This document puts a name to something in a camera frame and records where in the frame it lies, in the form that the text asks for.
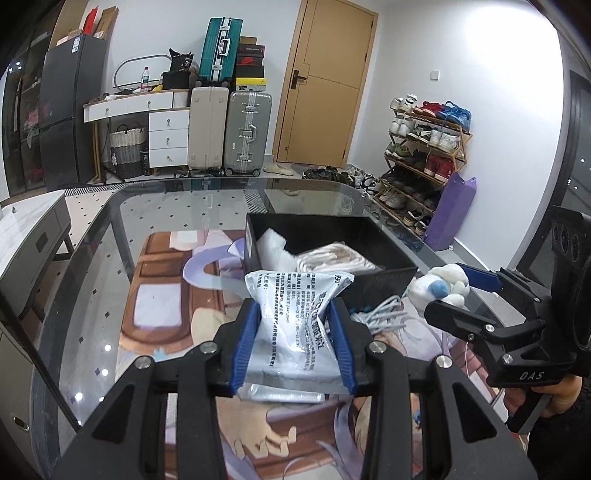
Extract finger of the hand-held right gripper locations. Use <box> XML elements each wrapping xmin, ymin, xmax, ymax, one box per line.
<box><xmin>455</xmin><ymin>262</ymin><xmax>539</xmax><ymax>301</ymax></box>
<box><xmin>424</xmin><ymin>299</ymin><xmax>544</xmax><ymax>346</ymax></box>

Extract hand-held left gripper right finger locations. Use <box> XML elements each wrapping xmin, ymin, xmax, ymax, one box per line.
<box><xmin>328</xmin><ymin>299</ymin><xmax>541</xmax><ymax>480</ymax></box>

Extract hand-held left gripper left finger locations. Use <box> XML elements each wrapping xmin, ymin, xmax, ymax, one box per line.
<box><xmin>53</xmin><ymin>299</ymin><xmax>263</xmax><ymax>480</ymax></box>

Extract white blue plush toy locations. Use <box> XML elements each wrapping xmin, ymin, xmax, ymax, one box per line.
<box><xmin>410</xmin><ymin>264</ymin><xmax>472</xmax><ymax>308</ymax></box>

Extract black storage box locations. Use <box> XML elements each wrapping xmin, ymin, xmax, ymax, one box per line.
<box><xmin>244</xmin><ymin>212</ymin><xmax>419</xmax><ymax>315</ymax></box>

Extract zip bag of white rope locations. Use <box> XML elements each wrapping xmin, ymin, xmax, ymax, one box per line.
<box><xmin>295</xmin><ymin>244</ymin><xmax>387</xmax><ymax>278</ymax></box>

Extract white rope coil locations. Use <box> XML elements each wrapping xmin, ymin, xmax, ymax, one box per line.
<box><xmin>255</xmin><ymin>227</ymin><xmax>302</xmax><ymax>271</ymax></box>

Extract person's right forearm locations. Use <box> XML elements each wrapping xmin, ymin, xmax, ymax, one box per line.
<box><xmin>526</xmin><ymin>385</ymin><xmax>591</xmax><ymax>480</ymax></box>

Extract person's right hand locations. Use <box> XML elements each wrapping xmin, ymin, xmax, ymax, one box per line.
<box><xmin>540</xmin><ymin>376</ymin><xmax>588</xmax><ymax>420</ymax></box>

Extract purple bag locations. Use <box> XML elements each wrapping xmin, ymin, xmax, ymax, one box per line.
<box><xmin>424</xmin><ymin>172</ymin><xmax>478</xmax><ymax>253</ymax></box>

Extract printed desk mat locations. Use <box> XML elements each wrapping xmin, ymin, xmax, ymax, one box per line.
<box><xmin>117</xmin><ymin>228</ymin><xmax>532</xmax><ymax>480</ymax></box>

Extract wooden shoe rack with shoes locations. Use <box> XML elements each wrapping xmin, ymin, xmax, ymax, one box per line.
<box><xmin>373</xmin><ymin>95</ymin><xmax>472</xmax><ymax>235</ymax></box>

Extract dark glass door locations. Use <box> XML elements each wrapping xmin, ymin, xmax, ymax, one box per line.
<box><xmin>558</xmin><ymin>69</ymin><xmax>591</xmax><ymax>217</ymax></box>

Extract pile of shoes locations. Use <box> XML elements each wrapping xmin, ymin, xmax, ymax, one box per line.
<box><xmin>302</xmin><ymin>164</ymin><xmax>385</xmax><ymax>191</ymax></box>

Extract silver suitcase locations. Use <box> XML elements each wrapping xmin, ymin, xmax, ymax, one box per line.
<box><xmin>223</xmin><ymin>91</ymin><xmax>273</xmax><ymax>177</ymax></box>

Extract beige suitcase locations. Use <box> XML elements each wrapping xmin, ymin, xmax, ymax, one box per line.
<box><xmin>188</xmin><ymin>86</ymin><xmax>230</xmax><ymax>172</ymax></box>

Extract white drawer desk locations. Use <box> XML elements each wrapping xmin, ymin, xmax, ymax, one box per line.
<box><xmin>83</xmin><ymin>90</ymin><xmax>191</xmax><ymax>179</ymax></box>

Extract wicker basket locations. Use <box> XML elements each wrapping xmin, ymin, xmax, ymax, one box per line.
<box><xmin>108</xmin><ymin>124</ymin><xmax>147</xmax><ymax>180</ymax></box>

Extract wooden door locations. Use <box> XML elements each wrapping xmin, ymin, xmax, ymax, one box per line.
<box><xmin>272</xmin><ymin>0</ymin><xmax>380</xmax><ymax>169</ymax></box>

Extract grey cabinet white top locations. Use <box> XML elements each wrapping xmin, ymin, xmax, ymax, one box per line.
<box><xmin>0</xmin><ymin>189</ymin><xmax>77</xmax><ymax>320</ymax></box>

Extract black bag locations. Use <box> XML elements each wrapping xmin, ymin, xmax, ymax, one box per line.
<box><xmin>161</xmin><ymin>47</ymin><xmax>200</xmax><ymax>91</ymax></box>

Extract grey refrigerator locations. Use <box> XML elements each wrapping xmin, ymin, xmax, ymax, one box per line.
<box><xmin>39</xmin><ymin>34</ymin><xmax>108</xmax><ymax>192</ymax></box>

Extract teal suitcase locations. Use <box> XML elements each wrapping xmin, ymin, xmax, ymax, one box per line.
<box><xmin>199</xmin><ymin>17</ymin><xmax>244</xmax><ymax>86</ymax></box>

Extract dark glass cabinet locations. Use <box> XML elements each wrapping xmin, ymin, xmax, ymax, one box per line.
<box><xmin>0</xmin><ymin>0</ymin><xmax>88</xmax><ymax>205</ymax></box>

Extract tall cardboard box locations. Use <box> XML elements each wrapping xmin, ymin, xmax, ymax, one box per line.
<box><xmin>95</xmin><ymin>6</ymin><xmax>120</xmax><ymax>40</ymax></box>

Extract white cable coil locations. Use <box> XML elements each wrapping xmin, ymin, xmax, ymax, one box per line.
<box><xmin>348</xmin><ymin>295</ymin><xmax>414</xmax><ymax>345</ymax></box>

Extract oval metal frame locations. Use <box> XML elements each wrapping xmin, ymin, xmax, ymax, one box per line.
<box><xmin>113</xmin><ymin>54</ymin><xmax>174</xmax><ymax>96</ymax></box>

